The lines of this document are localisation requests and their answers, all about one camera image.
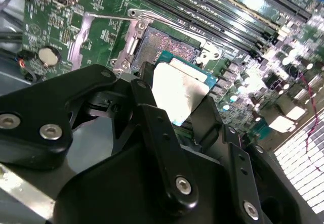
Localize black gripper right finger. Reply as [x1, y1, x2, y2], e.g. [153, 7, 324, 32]
[192, 95, 314, 224]

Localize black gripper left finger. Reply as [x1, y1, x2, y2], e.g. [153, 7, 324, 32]
[0, 62, 200, 209]

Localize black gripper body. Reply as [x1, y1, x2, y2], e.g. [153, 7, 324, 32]
[54, 82, 265, 224]

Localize metal socket cover frame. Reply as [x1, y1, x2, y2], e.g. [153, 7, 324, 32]
[67, 11, 144, 69]

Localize silver square CPU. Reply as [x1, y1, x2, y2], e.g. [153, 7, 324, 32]
[151, 49, 219, 126]

